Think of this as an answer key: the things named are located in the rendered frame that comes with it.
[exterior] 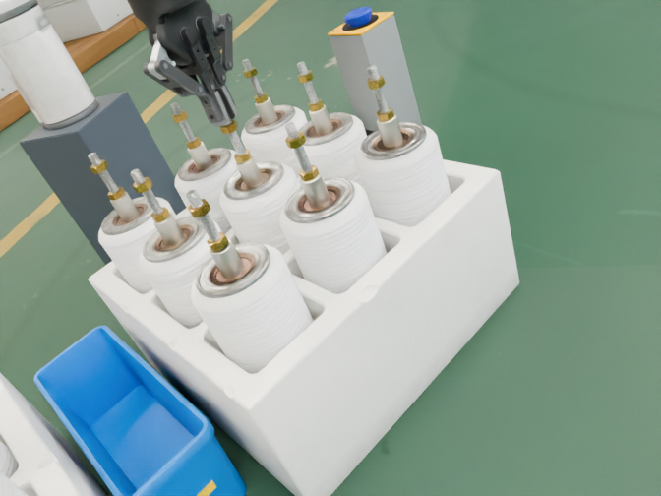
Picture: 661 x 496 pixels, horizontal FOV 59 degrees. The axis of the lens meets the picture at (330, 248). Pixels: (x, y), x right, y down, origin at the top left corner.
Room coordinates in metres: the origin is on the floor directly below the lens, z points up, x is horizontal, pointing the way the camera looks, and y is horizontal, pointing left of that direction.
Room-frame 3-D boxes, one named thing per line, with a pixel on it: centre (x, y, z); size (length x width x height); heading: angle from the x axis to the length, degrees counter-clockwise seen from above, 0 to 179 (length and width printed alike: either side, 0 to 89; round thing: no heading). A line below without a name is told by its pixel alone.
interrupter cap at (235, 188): (0.63, 0.05, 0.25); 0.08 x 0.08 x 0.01
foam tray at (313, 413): (0.63, 0.05, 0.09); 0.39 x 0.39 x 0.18; 31
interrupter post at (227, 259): (0.47, 0.09, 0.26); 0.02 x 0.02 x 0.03
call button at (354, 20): (0.84, -0.16, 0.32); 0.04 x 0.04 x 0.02
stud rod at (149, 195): (0.57, 0.15, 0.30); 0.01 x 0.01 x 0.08
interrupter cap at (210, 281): (0.47, 0.09, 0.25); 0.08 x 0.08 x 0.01
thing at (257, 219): (0.63, 0.05, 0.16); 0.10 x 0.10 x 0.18
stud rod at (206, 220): (0.47, 0.09, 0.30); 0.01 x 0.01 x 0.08
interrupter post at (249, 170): (0.63, 0.05, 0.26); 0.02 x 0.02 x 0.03
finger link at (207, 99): (0.61, 0.07, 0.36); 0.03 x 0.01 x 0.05; 140
